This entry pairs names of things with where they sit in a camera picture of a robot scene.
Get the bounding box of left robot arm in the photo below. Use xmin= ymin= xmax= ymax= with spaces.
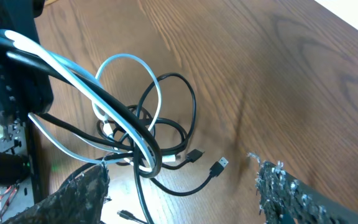
xmin=0 ymin=0 xmax=53 ymax=221

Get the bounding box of white USB cable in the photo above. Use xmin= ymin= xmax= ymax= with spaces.
xmin=4 ymin=30 xmax=183 ymax=173

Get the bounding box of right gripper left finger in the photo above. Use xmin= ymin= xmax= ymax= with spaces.
xmin=5 ymin=165 xmax=109 ymax=224

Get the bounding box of black USB cable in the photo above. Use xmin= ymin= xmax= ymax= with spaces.
xmin=0 ymin=35 xmax=229 ymax=224

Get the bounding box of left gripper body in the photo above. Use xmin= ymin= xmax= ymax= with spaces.
xmin=0 ymin=0 xmax=53 ymax=124

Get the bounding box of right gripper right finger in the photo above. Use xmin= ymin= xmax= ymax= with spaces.
xmin=256 ymin=161 xmax=358 ymax=224

